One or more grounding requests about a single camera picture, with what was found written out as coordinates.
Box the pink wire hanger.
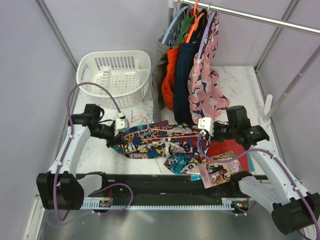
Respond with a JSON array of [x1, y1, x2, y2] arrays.
[[131, 114, 200, 136]]

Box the comic print shorts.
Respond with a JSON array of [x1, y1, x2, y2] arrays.
[[111, 120, 205, 176]]

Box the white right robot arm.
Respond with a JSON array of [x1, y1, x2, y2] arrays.
[[209, 105, 320, 239]]

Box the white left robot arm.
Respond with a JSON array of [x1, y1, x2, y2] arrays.
[[36, 104, 128, 210]]

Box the pink shark print shorts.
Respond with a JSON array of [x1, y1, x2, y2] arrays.
[[187, 12, 230, 125]]

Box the orange shorts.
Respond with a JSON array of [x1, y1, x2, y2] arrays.
[[161, 46, 180, 111]]

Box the navy blue shorts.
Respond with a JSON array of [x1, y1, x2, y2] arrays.
[[173, 9, 208, 127]]

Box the grey shorts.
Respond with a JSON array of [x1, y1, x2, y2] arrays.
[[149, 19, 182, 123]]

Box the green hanger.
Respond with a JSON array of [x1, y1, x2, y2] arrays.
[[177, 16, 195, 46]]

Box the lilac hanger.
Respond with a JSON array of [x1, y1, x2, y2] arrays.
[[196, 11, 217, 59]]

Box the orange hanger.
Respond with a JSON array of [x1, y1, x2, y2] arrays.
[[182, 0, 205, 43]]

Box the light blue hanger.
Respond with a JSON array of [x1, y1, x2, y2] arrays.
[[161, 5, 189, 47]]

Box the red plastic folder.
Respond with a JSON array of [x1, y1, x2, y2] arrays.
[[206, 139, 250, 172]]

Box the Taming of Shrew book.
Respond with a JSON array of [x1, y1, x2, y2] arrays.
[[198, 151, 244, 189]]

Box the white laundry basket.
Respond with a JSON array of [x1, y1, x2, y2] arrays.
[[76, 50, 151, 109]]

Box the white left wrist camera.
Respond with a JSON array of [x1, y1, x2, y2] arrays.
[[115, 117, 130, 132]]

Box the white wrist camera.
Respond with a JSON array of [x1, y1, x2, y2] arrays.
[[115, 117, 130, 132], [197, 117, 215, 135]]

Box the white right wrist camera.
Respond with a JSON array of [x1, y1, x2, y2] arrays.
[[197, 117, 215, 135]]

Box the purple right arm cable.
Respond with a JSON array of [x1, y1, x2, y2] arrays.
[[196, 129, 320, 240]]

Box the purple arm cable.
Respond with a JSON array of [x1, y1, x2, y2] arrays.
[[196, 129, 320, 240], [44, 81, 134, 227]]

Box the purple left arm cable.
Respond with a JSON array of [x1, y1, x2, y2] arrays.
[[44, 81, 134, 227]]

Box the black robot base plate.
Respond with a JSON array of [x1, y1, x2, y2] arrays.
[[98, 171, 252, 204]]

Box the light blue cable duct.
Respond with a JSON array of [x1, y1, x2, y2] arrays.
[[80, 197, 247, 211]]

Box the metal clothes rail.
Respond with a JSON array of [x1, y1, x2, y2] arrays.
[[167, 0, 320, 36]]

